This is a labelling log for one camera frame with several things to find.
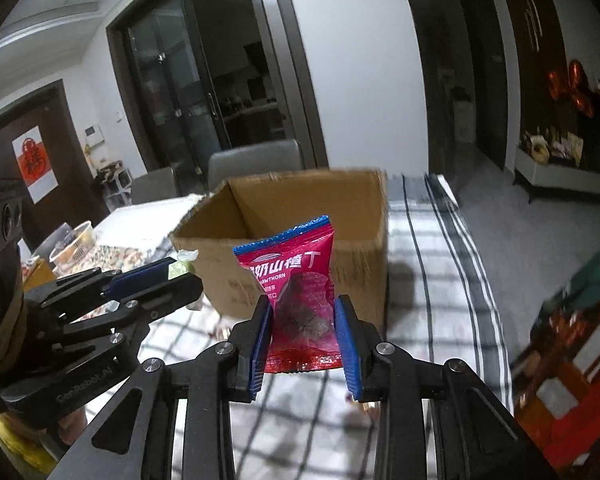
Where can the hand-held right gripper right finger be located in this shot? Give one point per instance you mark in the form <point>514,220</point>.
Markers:
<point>347,350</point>

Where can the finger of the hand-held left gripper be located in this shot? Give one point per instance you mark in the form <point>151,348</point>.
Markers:
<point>170,297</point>
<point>140,272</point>

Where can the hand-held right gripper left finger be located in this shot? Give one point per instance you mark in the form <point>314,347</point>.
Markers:
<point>260,345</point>

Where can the pale green candy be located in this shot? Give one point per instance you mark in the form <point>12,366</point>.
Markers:
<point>185,257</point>

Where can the red snack packet blue edges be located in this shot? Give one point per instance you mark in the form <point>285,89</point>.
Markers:
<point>300,280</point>

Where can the brown cardboard box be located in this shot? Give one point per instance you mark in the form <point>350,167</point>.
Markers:
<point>360,270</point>

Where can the person's left forearm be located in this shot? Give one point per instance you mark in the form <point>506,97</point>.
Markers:
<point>10,335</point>

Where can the person's left hand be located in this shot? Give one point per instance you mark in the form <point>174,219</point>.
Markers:
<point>72,422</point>

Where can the floral tablecloth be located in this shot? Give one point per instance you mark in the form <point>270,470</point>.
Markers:
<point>125,252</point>

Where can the clear plastic container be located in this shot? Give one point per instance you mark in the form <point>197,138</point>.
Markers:
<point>75,242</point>

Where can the grey chair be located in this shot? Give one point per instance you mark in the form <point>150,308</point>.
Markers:
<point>255,165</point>
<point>152,185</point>

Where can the white storage rack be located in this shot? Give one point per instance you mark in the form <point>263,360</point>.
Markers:
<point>112,185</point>

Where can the checked white tablecloth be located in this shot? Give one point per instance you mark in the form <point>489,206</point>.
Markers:
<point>430,285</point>

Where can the brown wooden door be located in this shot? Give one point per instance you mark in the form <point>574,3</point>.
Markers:
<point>70,160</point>

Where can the red and white door poster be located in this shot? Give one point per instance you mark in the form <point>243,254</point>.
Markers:
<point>32,165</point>

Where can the glass sliding door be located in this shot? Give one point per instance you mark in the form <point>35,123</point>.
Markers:
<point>190,85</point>

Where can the wooden chair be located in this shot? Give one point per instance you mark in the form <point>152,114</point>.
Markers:
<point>555,395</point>

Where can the red cloth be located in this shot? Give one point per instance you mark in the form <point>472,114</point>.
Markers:
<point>570,435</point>

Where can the white bin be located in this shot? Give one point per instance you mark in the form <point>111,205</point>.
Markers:
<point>464,120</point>

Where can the green cloth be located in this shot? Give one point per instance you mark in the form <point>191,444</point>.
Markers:
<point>595,270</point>

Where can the low sideboard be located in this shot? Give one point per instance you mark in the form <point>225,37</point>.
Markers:
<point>555,175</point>

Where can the round basket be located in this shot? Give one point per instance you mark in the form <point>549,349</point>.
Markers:
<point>536,147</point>

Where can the dark interior door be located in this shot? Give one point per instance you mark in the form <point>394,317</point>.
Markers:
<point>485,75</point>

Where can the red balloons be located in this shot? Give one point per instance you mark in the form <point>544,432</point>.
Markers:
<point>575,85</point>

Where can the white wall intercom panel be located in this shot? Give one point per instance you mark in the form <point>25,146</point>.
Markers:
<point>94,136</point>

